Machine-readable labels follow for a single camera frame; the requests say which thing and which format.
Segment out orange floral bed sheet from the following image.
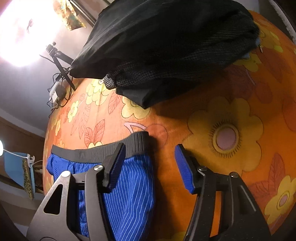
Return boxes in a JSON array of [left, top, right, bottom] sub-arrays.
[[43, 12, 295, 240]]

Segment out yellow floral hanging cloth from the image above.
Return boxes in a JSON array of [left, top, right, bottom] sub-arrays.
[[53, 0, 85, 31]]

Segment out blue striped boxer shorts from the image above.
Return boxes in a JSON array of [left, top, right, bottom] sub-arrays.
[[47, 131, 154, 240]]

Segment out white power strip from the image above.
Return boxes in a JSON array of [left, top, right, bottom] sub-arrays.
[[49, 80, 66, 104]]

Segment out black power cable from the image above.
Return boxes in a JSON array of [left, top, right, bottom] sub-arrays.
[[40, 54, 75, 117]]

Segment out small black tripod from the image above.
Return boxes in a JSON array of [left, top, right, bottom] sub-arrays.
[[46, 41, 76, 91]]

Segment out black folded clothes stack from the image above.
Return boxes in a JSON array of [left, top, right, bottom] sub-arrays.
[[70, 1, 260, 109]]

